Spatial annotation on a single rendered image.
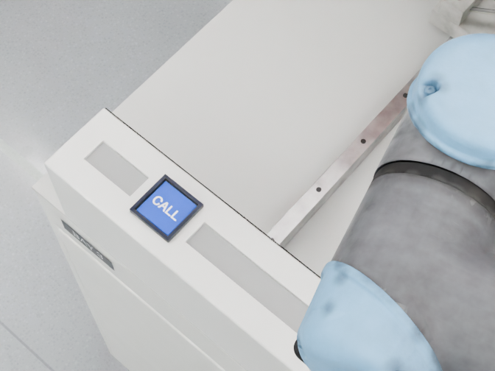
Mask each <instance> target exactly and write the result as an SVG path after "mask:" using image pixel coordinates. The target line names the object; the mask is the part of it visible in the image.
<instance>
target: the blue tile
mask: <svg viewBox="0 0 495 371"><path fill-rule="evenodd" d="M196 207H197V206H196V205H195V204H194V203H193V202H192V201H191V200H190V199H188V198H187V197H185V196H184V195H183V194H182V193H180V192H179V191H178V190H177V189H176V188H174V187H173V186H172V185H170V184H169V183H168V182H167V181H165V182H164V183H163V184H162V185H161V186H160V187H159V188H158V189H157V190H156V191H155V192H154V193H153V194H152V195H151V196H150V197H149V198H148V199H147V200H146V201H145V202H144V203H143V204H142V205H141V206H140V207H139V208H137V211H138V212H139V213H140V214H141V215H142V216H143V217H145V218H146V219H147V220H148V221H150V222H151V223H152V224H154V225H155V226H156V227H157V228H158V229H159V230H160V231H162V232H163V233H164V234H166V235H167V236H168V235H169V234H170V233H171V232H172V231H173V230H174V229H175V228H176V227H177V226H178V225H179V224H180V223H181V222H182V221H183V220H184V219H185V218H186V217H187V216H188V215H189V214H190V213H191V212H192V211H193V210H194V209H195V208H196Z"/></svg>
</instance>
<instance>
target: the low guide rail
mask: <svg viewBox="0 0 495 371"><path fill-rule="evenodd" d="M419 72H420V70H419V71H418V72H417V73H416V74H415V75H414V76H413V77H412V78H411V80H410V81H409V82H408V83H407V84H406V85H405V86H404V87H403V88H402V89H401V90H400V91H399V92H398V93H397V94H396V95H395V96H394V97H393V99H392V100H391V101H390V102H389V103H388V104H387V105H386V106H385V107H384V108H383V110H382V111H381V112H380V113H379V114H378V115H377V116H376V117H375V118H374V119H373V121H372V122H371V123H370V124H369V125H368V126H367V127H366V128H365V129H364V130H363V131H362V132H361V133H360V134H359V135H358V136H357V137H356V138H355V139H354V141H353V142H352V143H351V144H350V145H349V146H348V147H347V148H346V149H345V151H344V152H343V153H342V154H341V155H340V156H339V157H338V158H337V159H336V161H335V162H333V164H332V165H330V167H328V168H327V170H326V171H325V172H324V173H323V174H322V175H321V176H320V177H319V178H318V179H317V181H316V182H315V183H314V184H313V185H312V186H311V187H310V188H309V189H308V190H307V192H306V193H305V194H304V195H303V196H302V197H301V198H300V199H299V200H298V201H297V202H296V203H295V204H294V205H293V206H292V207H291V208H290V209H289V211H288V212H287V213H286V214H285V215H284V216H283V217H282V218H281V219H280V220H279V222H278V223H277V224H276V225H275V226H274V227H273V228H272V229H271V230H270V232H269V233H268V234H267V235H268V236H269V237H270V238H272V239H273V240H274V241H276V242H277V243H278V244H280V245H281V246H282V247H283V248H285V246H286V245H287V244H288V243H289V242H290V241H291V240H292V238H293V237H294V236H295V235H296V234H297V233H298V232H299V231H300V230H301V228H302V227H303V226H304V225H305V224H306V223H307V222H308V221H309V220H310V219H311V218H312V217H313V216H314V215H315V213H316V212H317V211H318V210H319V209H320V208H321V207H322V206H323V204H324V203H325V202H326V201H327V200H328V199H329V198H330V197H331V195H332V194H333V193H334V192H335V191H336V190H337V189H338V188H339V187H340V186H341V185H342V184H343V183H344V182H345V181H346V179H347V178H348V177H349V176H350V175H351V174H352V173H353V172H354V170H355V169H356V168H357V167H358V166H359V165H360V164H361V163H362V162H363V160H364V159H366V157H367V156H369V154H370V153H371V152H372V151H373V150H374V149H375V148H376V146H377V145H378V144H379V143H380V142H381V141H382V140H383V139H384V138H385V136H386V135H387V134H388V133H389V132H390V131H391V130H392V129H393V128H394V127H395V126H396V125H397V124H398V123H399V122H400V120H401V119H402V117H403V115H404V113H405V110H406V109H407V94H408V91H409V89H410V86H411V84H412V83H413V81H414V80H415V78H416V77H417V76H418V75H419Z"/></svg>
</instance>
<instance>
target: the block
mask: <svg viewBox="0 0 495 371"><path fill-rule="evenodd" d="M481 1H482V0H441V1H440V6H439V8H438V13H440V14H441V15H443V16H444V17H446V18H448V19H449V20H450V21H452V22H454V23H455V24H456V25H458V26H459V25H460V24H461V23H462V22H463V21H464V20H465V19H466V18H467V16H468V15H469V14H470V13H471V12H469V10H470V9H471V8H472V7H477V5H478V4H479V3H480V2H481Z"/></svg>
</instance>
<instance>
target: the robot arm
mask: <svg viewBox="0 0 495 371"><path fill-rule="evenodd" d="M320 279H321V280H320V283H319V285H318V287H317V289H316V292H315V294H314V296H313V298H312V301H311V303H310V304H309V307H308V309H307V311H306V314H305V316H304V318H303V320H302V323H301V325H300V327H299V329H298V333H297V339H296V341H295V343H294V352H295V355H296V356H297V357H298V358H299V359H300V360H301V361H302V362H303V363H304V364H305V365H306V366H307V367H308V368H309V369H310V370H311V371H495V34H487V33H477V34H470V35H463V36H460V37H457V38H453V39H451V40H449V41H447V42H445V43H444V44H442V45H441V46H439V47H438V48H437V49H436V50H434V51H433V52H432V53H431V55H430V56H428V58H427V59H426V61H425V62H424V64H423V65H422V67H421V70H420V72H419V75H418V76H417V77H416V78H415V80H414V81H413V82H412V84H411V86H410V89H409V91H408V94H407V109H406V110H405V113H404V115H403V117H402V120H401V122H400V124H399V126H398V128H397V130H396V132H395V134H394V136H393V138H392V140H391V142H390V144H389V146H388V148H387V149H386V151H385V153H384V155H383V157H382V159H381V161H380V163H379V165H378V167H377V169H376V171H375V173H374V176H373V180H372V182H371V184H370V186H369V188H368V190H367V192H366V193H365V195H364V197H363V199H362V201H361V203H360V205H359V207H358V209H357V212H356V213H355V215H354V218H353V219H352V220H351V223H350V225H349V226H348V229H347V231H346V232H345V235H344V236H343V239H342V241H341V242H340V244H339V246H338V248H337V250H336V252H335V254H334V256H333V258H332V260H331V261H329V262H328V263H327V264H326V265H325V266H324V268H323V270H322V272H321V276H320Z"/></svg>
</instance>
